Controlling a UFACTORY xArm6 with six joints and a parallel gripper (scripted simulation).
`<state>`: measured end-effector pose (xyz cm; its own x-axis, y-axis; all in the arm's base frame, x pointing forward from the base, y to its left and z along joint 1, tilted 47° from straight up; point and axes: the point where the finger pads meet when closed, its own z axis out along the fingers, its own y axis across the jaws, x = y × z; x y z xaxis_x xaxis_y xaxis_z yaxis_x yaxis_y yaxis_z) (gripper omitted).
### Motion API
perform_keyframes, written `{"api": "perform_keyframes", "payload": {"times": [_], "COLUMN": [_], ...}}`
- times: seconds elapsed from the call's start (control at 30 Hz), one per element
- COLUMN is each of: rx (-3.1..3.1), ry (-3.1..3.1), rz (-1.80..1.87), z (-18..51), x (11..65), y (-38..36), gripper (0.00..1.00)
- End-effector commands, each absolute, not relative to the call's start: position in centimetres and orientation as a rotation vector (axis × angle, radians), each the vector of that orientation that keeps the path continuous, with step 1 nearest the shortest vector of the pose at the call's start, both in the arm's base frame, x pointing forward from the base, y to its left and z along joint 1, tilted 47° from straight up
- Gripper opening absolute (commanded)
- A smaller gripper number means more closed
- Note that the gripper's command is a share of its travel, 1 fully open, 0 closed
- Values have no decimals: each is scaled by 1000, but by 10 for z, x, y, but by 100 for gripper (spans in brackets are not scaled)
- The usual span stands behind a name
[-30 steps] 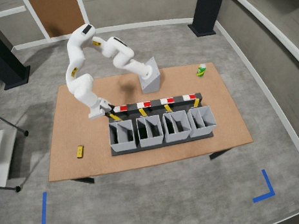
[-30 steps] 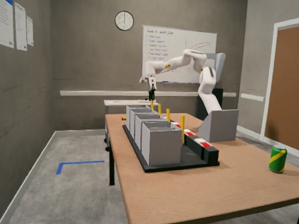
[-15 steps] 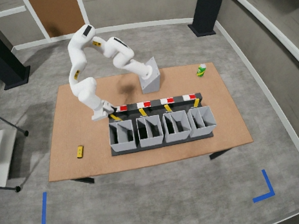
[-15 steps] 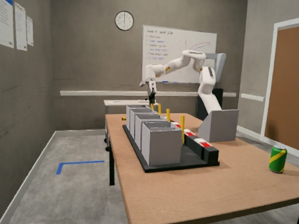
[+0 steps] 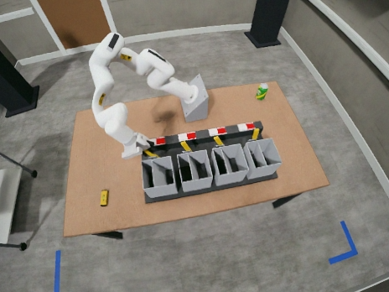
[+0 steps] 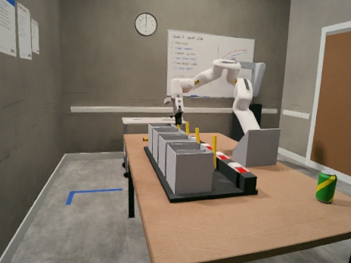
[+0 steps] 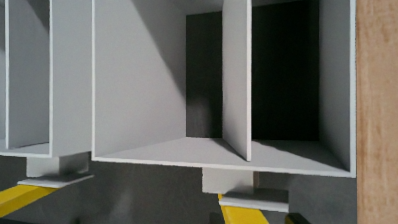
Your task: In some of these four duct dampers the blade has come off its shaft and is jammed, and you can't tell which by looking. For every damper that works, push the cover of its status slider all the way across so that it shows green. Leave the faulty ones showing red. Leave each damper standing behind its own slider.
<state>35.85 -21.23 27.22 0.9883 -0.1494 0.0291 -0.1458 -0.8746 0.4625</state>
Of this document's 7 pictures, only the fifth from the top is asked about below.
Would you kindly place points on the green and yellow drink can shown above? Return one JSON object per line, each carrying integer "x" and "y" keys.
{"x": 262, "y": 91}

